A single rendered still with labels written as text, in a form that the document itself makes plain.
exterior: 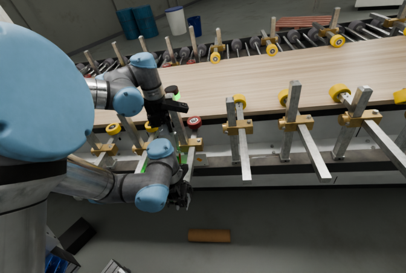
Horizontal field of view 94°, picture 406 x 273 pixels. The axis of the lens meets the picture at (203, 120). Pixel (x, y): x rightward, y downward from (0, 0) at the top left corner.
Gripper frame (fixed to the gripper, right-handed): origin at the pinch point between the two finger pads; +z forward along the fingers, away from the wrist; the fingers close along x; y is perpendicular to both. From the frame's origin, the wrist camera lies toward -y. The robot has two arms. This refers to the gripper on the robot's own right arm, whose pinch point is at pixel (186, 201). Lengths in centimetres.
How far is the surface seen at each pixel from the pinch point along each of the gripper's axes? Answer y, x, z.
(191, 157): -19.4, 0.7, -4.5
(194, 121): -40.4, 0.6, -9.4
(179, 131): -26.7, -4.1, -14.7
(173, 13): -575, -131, 5
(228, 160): -29.7, 17.0, 11.2
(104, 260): 1, -82, 82
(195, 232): -16, -13, 74
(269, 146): -46, 42, 19
